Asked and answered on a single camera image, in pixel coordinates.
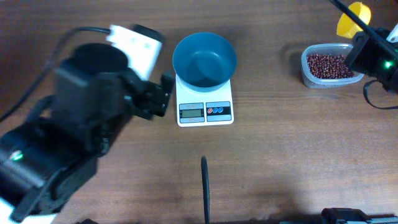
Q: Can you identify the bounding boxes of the yellow plastic measuring scoop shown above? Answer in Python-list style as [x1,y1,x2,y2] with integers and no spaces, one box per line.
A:
[336,1,372,39]

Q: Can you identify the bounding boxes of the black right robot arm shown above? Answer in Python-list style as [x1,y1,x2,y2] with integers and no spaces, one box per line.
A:
[330,0,397,91]

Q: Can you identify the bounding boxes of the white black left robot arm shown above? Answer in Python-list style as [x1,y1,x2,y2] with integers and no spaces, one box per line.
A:
[1,25,175,223]

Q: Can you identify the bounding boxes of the white digital kitchen scale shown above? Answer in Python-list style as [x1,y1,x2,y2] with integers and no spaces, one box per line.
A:
[176,77,234,128]

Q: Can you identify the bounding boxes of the teal blue bowl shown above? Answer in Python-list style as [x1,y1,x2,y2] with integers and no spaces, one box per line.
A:
[172,32,238,91]

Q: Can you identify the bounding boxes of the clear plastic container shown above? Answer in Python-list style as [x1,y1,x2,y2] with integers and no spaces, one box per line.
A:
[301,43,364,88]

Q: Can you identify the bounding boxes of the red beans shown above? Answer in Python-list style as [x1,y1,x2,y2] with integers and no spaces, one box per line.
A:
[307,54,354,79]

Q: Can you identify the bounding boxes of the black vertical antenna rod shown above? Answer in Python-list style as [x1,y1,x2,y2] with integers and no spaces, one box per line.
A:
[201,156,210,224]

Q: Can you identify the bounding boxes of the black device at bottom edge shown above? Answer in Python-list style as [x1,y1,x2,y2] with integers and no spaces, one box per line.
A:
[279,208,397,224]

